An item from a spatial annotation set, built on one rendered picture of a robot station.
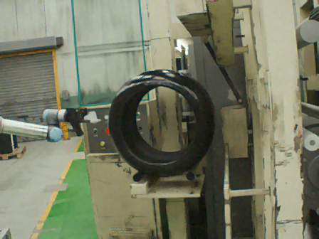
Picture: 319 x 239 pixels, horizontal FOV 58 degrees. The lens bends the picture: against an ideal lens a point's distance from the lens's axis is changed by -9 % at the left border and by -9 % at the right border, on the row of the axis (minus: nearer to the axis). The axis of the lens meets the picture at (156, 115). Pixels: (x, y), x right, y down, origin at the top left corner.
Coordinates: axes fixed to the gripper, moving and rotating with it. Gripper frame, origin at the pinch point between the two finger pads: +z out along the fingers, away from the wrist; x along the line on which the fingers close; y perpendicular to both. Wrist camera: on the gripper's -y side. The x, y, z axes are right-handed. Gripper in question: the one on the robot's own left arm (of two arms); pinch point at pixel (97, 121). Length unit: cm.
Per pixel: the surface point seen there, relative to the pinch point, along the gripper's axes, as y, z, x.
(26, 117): -111, -592, 731
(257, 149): -16, 89, 21
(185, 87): 20, 50, -11
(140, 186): -31.4, 27.6, -10.4
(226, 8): 52, 69, -40
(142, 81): 22.6, 28.2, -11.0
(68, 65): 67, -455, 789
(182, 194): -34, 50, -10
